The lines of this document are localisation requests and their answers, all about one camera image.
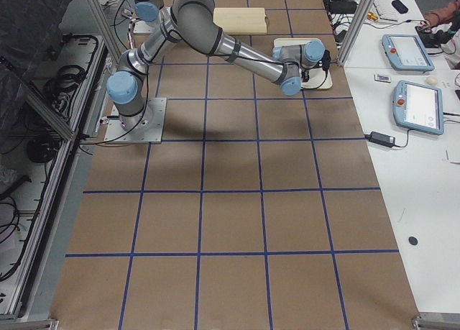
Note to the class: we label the metal base plate arm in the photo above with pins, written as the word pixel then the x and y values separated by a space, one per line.
pixel 146 127
pixel 142 28

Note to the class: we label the grey teach pendant near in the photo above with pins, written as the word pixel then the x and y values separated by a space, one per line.
pixel 419 107

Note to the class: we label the aluminium frame post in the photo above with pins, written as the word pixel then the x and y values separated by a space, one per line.
pixel 353 31

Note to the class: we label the cream bear tray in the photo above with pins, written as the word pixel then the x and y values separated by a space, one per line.
pixel 316 74

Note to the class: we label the black gripper body arm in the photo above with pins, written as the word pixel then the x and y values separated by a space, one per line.
pixel 305 76

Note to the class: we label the black power adapter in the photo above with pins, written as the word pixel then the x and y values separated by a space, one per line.
pixel 380 139

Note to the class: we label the grey teach pendant far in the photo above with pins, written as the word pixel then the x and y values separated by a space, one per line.
pixel 406 53

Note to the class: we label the bamboo cutting board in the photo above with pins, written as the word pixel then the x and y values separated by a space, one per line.
pixel 241 21

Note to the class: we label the grey teach pendant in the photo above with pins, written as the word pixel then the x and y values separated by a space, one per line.
pixel 406 53
pixel 419 107

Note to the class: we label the second grey robot arm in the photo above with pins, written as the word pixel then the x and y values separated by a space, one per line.
pixel 191 21

